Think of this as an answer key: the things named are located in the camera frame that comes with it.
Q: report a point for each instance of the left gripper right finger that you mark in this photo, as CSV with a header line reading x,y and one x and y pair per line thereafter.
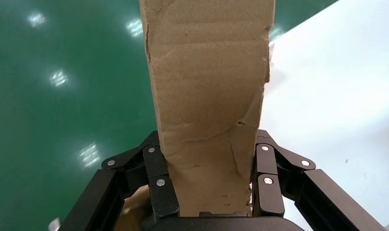
x,y
267,197

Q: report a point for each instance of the small cardboard box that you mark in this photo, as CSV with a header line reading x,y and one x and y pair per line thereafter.
x,y
207,95

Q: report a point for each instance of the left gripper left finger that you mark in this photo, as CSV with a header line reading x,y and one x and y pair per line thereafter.
x,y
156,162

